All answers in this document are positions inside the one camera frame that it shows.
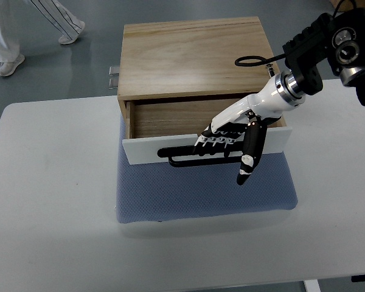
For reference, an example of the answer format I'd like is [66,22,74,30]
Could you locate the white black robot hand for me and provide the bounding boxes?
[194,73,305,186]

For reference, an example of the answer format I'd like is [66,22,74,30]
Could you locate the black drawer handle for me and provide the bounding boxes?
[157,145,242,167]

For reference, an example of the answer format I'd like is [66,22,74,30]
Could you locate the white top drawer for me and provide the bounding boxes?
[122,96,293,166]

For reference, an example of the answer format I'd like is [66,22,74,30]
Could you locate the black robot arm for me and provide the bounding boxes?
[283,8,365,106]

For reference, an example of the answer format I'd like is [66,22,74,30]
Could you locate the wooden drawer cabinet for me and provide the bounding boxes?
[117,16,282,134]

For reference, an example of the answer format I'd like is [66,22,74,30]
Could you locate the blue textured mat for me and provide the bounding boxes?
[115,118,299,224]

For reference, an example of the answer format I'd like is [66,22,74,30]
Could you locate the cardboard box corner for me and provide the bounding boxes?
[328,0,365,12]

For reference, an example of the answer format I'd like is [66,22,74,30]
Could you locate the white table leg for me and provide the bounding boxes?
[304,279,321,292]

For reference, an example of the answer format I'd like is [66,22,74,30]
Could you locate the black table control box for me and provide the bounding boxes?
[351,274,365,283]

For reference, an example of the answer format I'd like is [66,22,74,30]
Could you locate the person in white trousers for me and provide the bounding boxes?
[0,1,85,77]

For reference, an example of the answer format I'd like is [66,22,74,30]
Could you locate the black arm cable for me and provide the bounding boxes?
[234,53,288,67]

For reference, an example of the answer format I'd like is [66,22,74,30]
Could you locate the grey metal floor bracket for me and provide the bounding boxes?
[109,66,120,89]

